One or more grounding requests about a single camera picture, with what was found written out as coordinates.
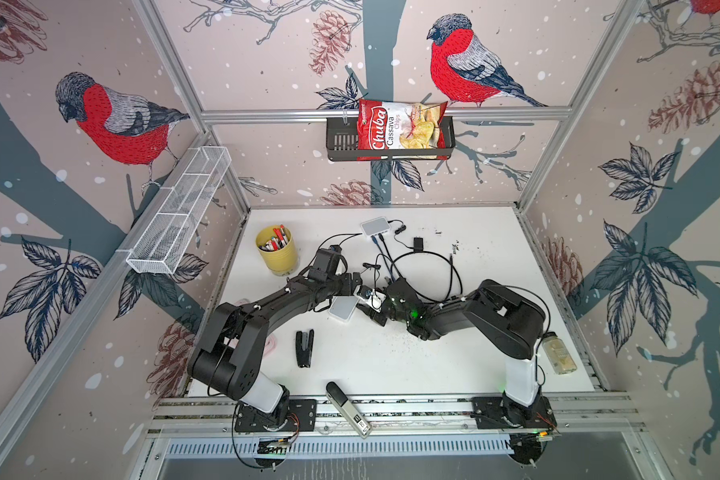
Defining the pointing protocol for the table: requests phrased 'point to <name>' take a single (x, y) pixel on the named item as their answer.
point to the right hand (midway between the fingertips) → (360, 303)
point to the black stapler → (304, 342)
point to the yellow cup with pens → (276, 246)
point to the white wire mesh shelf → (161, 245)
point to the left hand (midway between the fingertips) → (350, 280)
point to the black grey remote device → (349, 409)
